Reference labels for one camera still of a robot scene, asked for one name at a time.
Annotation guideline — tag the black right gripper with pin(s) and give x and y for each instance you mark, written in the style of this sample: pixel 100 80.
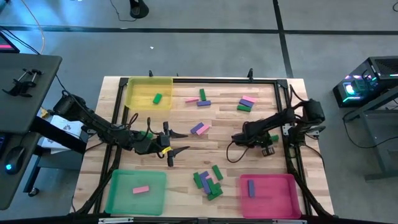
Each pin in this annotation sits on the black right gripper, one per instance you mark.
pixel 255 140

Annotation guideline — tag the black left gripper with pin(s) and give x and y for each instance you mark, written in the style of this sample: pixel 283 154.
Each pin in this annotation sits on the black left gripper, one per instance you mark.
pixel 149 146

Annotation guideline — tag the green wooden block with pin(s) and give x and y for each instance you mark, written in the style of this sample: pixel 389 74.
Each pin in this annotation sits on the green wooden block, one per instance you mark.
pixel 202 94
pixel 274 137
pixel 217 172
pixel 214 186
pixel 157 98
pixel 197 180
pixel 215 196
pixel 146 134
pixel 243 108

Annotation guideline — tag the purple wooden block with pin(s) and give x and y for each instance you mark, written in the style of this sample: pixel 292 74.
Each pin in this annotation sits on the purple wooden block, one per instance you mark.
pixel 205 186
pixel 203 175
pixel 246 103
pixel 251 188
pixel 203 103
pixel 196 127

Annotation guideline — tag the pink wooden block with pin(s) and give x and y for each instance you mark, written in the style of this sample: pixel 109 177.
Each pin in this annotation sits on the pink wooden block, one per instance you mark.
pixel 212 179
pixel 191 99
pixel 249 99
pixel 140 189
pixel 203 130

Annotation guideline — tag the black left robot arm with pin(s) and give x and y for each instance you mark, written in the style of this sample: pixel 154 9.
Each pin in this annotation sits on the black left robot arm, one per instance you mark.
pixel 93 121

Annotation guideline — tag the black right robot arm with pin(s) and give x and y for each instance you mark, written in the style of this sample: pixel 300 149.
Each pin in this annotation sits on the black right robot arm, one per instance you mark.
pixel 280 119

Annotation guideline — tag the yellow tape strip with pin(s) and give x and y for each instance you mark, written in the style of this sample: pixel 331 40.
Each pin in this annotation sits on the yellow tape strip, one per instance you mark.
pixel 167 150

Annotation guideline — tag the pink translucent plastic bin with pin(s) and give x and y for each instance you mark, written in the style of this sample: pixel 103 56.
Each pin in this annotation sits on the pink translucent plastic bin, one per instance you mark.
pixel 280 202

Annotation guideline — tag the yellow translucent plastic bin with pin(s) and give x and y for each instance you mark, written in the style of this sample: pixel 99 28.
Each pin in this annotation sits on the yellow translucent plastic bin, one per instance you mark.
pixel 140 93

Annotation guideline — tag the black table clamp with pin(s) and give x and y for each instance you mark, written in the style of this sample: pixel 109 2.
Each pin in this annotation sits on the black table clamp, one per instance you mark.
pixel 250 73
pixel 150 73

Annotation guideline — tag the green translucent plastic bin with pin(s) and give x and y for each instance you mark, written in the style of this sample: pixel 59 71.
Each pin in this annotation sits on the green translucent plastic bin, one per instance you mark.
pixel 124 202

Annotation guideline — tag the grey metal side table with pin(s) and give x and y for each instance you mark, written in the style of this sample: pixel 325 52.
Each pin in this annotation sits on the grey metal side table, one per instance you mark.
pixel 377 146

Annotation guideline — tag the white paper sheet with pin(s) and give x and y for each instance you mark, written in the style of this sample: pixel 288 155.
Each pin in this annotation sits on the white paper sheet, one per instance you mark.
pixel 59 123

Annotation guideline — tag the small yellow object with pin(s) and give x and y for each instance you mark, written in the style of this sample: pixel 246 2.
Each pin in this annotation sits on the small yellow object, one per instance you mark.
pixel 44 112

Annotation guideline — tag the black round stand base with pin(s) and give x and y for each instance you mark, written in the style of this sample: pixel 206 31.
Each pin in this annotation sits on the black round stand base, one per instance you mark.
pixel 139 8

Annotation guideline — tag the black computer tower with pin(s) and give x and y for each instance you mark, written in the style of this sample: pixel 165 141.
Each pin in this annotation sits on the black computer tower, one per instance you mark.
pixel 382 67

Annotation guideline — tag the dark grey desk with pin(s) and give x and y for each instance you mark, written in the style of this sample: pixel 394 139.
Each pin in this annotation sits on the dark grey desk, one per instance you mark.
pixel 25 93

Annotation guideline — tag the black computer mouse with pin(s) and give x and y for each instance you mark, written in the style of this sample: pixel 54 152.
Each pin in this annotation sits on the black computer mouse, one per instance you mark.
pixel 14 160

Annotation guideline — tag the black clamp tool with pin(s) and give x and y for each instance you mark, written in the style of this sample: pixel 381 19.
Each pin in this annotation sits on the black clamp tool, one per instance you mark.
pixel 23 83

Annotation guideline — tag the dark monitor screen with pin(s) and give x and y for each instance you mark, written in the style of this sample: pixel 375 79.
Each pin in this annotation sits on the dark monitor screen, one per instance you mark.
pixel 6 45

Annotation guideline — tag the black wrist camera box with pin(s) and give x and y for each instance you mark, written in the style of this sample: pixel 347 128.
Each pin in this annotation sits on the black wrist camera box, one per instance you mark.
pixel 163 140

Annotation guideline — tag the white mounting bracket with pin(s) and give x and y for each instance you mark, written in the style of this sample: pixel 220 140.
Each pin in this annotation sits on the white mounting bracket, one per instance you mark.
pixel 287 129

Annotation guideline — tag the silver metal bracket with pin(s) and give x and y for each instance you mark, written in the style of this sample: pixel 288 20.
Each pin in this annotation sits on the silver metal bracket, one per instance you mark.
pixel 289 221
pixel 116 220

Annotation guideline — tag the black metal table frame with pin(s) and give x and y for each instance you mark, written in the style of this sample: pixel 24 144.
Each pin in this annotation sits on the black metal table frame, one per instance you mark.
pixel 217 80

